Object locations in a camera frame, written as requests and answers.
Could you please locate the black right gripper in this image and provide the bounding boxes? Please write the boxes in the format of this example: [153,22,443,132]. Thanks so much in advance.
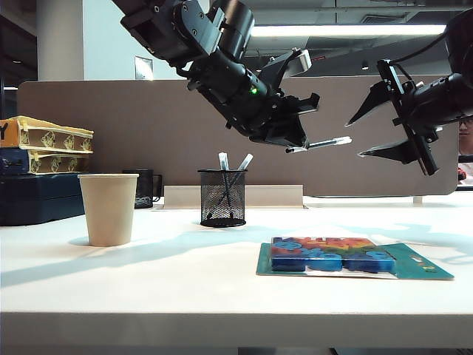
[344,58,445,178]

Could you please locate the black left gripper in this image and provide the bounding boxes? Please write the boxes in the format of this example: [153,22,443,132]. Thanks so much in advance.
[226,78,321,154]

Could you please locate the black mesh pen holder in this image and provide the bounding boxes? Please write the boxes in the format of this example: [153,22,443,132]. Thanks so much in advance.
[197,169,248,229]

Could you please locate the white markers in holder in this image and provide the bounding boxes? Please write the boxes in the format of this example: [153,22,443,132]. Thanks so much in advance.
[208,152,254,219]

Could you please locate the person in pink shirt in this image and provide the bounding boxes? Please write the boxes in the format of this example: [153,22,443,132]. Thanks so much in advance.
[457,118,473,186]

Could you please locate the long ceiling light strip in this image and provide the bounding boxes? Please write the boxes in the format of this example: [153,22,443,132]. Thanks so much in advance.
[251,23,448,38]

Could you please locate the teal foam letters blister pack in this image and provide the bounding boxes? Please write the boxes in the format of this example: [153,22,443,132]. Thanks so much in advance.
[255,236,455,281]

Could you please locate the brown fabric desk partition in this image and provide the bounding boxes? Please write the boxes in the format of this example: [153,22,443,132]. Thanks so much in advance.
[16,75,460,198]

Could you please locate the black mug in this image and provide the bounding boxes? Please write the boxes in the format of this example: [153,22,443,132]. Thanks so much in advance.
[121,169,164,210]

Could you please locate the beige paper cup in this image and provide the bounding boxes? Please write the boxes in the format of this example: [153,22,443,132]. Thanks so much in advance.
[77,173,140,248]

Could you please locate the yellow box with letter print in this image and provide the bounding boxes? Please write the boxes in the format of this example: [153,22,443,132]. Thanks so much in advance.
[0,115,95,153]

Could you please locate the blue faced box yellow edge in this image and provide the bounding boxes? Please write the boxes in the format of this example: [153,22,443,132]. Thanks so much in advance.
[0,147,92,176]

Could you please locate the dark blue plastic case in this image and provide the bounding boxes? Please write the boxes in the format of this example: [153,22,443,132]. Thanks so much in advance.
[0,172,88,228]

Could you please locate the beige cable tray flap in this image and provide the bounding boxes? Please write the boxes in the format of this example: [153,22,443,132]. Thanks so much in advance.
[163,184,304,209]

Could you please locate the white wrist camera on bracket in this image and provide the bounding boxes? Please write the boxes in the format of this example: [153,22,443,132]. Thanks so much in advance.
[258,47,313,81]

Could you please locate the small framed wall sign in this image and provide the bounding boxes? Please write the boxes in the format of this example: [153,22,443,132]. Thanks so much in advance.
[134,55,154,82]

